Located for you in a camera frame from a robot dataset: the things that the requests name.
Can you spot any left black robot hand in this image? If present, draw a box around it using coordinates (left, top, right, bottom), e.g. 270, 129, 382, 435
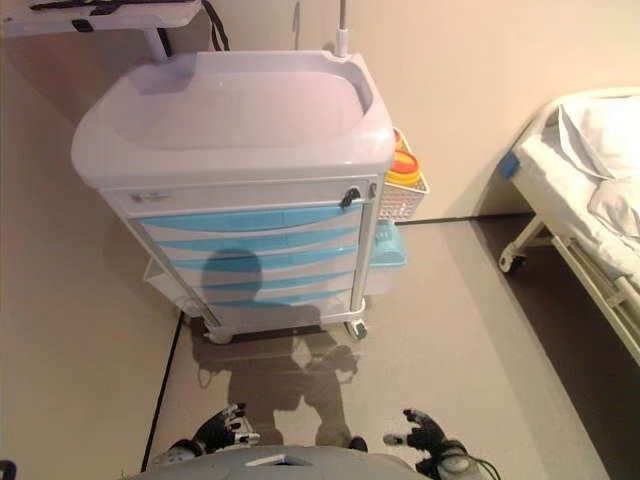
192, 401, 262, 455

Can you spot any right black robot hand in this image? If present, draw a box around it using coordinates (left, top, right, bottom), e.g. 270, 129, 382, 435
382, 408, 457, 462

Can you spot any white top drawer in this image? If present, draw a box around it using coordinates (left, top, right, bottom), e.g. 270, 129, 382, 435
101, 178, 377, 219

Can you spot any grey robot torso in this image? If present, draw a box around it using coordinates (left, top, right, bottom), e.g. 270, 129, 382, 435
117, 443, 431, 480

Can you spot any clear bin blue lid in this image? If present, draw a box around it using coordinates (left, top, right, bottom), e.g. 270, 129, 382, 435
363, 219, 409, 296

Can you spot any white perforated side basket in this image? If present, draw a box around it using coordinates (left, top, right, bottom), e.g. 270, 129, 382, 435
380, 127, 431, 222

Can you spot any yellow sharps container red lid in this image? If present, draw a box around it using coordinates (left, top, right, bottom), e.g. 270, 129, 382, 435
384, 130, 424, 187

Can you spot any white hospital bed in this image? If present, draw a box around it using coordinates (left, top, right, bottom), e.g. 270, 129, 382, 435
497, 87, 640, 369

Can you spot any blue bed corner bumper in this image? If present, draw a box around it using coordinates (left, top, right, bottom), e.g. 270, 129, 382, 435
498, 152, 521, 181

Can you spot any white medical trolley cart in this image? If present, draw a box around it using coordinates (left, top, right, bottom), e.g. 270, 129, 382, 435
70, 50, 431, 346

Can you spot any white bed sheet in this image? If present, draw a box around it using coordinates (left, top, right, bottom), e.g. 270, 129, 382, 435
519, 93, 640, 291

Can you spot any metal IV pole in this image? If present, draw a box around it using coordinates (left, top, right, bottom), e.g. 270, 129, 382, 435
333, 0, 351, 59

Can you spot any white overbed tray table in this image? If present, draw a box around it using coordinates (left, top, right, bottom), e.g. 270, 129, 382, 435
0, 0, 204, 64

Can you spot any black floor cable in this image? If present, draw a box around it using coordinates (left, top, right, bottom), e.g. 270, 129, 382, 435
139, 314, 184, 474

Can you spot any white drawer blue handle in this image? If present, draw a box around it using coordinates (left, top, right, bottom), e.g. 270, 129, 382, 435
127, 203, 365, 243
197, 287, 355, 314
166, 243, 360, 279
184, 265, 357, 296
147, 226, 362, 261

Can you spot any black hanging strap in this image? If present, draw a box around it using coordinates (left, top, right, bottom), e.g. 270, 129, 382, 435
202, 0, 232, 53

